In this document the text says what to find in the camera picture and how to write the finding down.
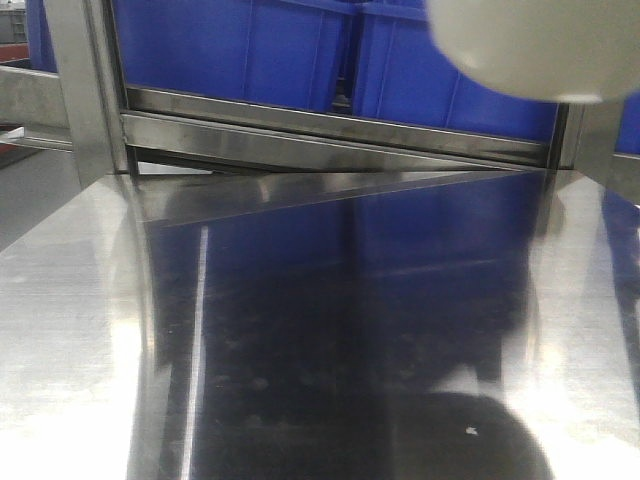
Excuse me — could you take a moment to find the blue crate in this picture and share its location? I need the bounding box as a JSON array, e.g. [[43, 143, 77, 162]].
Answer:
[[113, 1, 357, 111], [352, 1, 557, 143], [25, 0, 57, 73], [615, 92, 640, 154]]

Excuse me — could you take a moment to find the blue crate far left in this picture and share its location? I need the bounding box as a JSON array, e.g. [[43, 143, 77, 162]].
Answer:
[[25, 0, 57, 73]]

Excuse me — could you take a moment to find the steel shelf frame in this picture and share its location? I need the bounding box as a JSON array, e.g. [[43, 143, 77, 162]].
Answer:
[[0, 0, 640, 207]]

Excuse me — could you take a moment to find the blue crate far right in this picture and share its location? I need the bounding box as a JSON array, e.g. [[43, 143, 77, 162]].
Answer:
[[615, 92, 640, 154]]

